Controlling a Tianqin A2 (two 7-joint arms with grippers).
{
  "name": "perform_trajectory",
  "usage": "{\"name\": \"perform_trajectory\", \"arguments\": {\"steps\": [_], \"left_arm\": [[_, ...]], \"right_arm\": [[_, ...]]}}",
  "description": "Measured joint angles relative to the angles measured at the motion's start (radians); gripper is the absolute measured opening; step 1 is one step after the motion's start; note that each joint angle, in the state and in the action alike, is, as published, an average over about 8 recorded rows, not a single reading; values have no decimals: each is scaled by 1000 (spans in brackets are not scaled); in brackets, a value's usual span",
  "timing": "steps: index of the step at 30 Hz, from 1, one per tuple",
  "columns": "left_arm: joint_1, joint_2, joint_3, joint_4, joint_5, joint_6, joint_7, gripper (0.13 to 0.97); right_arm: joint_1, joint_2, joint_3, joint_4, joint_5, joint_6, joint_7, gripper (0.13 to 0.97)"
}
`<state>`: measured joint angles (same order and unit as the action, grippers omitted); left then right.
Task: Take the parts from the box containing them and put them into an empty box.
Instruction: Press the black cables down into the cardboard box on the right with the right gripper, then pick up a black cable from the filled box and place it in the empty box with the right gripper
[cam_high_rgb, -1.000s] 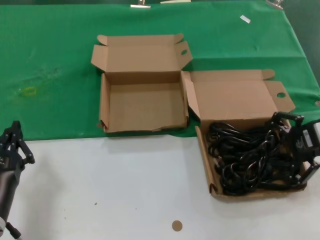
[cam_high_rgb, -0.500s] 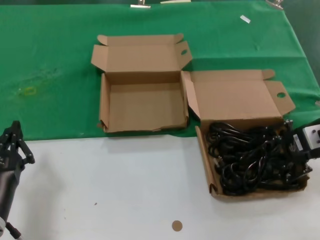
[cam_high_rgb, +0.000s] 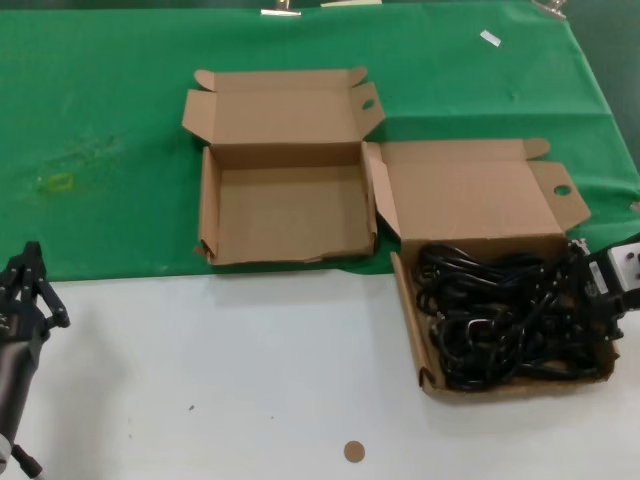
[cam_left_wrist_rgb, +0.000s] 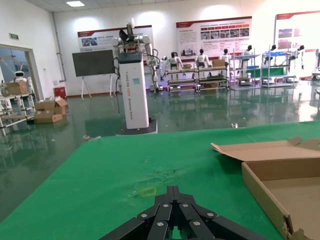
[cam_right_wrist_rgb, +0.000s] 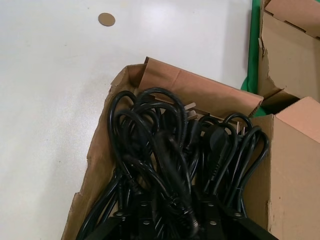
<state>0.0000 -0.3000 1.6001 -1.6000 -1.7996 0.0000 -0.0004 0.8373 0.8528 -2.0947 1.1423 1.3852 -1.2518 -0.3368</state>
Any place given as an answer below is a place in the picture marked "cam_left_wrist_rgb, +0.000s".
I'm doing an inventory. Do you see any metal tube shelf rack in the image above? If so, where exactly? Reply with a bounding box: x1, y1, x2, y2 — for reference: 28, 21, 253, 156
165, 67, 198, 94
260, 44, 299, 89
196, 64, 230, 91
229, 48, 262, 91

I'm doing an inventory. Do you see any ceiling light panel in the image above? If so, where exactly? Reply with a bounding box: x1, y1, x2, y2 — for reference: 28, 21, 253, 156
65, 0, 85, 8

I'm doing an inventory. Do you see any small white round-head robot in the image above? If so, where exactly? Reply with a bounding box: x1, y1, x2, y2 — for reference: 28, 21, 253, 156
9, 64, 33, 87

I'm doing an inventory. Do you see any opened carton with raised flaps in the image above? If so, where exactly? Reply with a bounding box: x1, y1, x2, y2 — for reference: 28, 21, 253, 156
34, 98, 69, 116

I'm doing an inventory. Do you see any white black-headed humanoid robot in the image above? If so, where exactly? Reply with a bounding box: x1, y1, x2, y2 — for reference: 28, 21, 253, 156
290, 44, 306, 71
194, 48, 214, 70
159, 51, 185, 81
219, 47, 234, 66
241, 44, 255, 57
263, 44, 277, 64

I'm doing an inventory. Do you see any white tube shelf rack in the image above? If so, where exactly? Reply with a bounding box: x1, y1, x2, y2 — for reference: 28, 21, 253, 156
0, 91, 36, 136

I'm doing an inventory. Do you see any grey framed glass doorway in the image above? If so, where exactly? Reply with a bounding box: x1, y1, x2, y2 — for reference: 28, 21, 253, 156
0, 43, 45, 101

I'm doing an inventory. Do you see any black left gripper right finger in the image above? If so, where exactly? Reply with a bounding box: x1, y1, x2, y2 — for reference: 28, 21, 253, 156
173, 186, 268, 240

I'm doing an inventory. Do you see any white tower robot with arms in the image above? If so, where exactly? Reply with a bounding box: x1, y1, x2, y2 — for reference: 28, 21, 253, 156
111, 17, 161, 137

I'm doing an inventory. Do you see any flat brown cardboard carton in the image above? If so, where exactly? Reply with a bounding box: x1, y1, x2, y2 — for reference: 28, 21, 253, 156
33, 111, 64, 124

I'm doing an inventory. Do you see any open brown cardboard box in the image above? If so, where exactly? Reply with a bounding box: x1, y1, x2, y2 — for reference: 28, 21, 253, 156
210, 136, 320, 240

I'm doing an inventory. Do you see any dark display screen on stand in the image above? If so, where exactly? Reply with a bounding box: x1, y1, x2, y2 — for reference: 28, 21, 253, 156
71, 49, 115, 101

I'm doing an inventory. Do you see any grey wall pipe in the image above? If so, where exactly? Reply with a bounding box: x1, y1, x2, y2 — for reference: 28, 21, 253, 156
50, 11, 67, 82

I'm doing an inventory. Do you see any red-topped wall poster board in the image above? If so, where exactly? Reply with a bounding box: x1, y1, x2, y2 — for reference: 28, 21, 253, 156
175, 16, 253, 60
274, 10, 320, 53
77, 24, 154, 53

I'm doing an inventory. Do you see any red fire equipment box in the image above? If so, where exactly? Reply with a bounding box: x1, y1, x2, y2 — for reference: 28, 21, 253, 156
53, 86, 68, 99

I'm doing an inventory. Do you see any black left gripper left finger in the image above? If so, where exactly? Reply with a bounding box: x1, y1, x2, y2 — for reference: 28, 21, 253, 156
99, 186, 175, 240

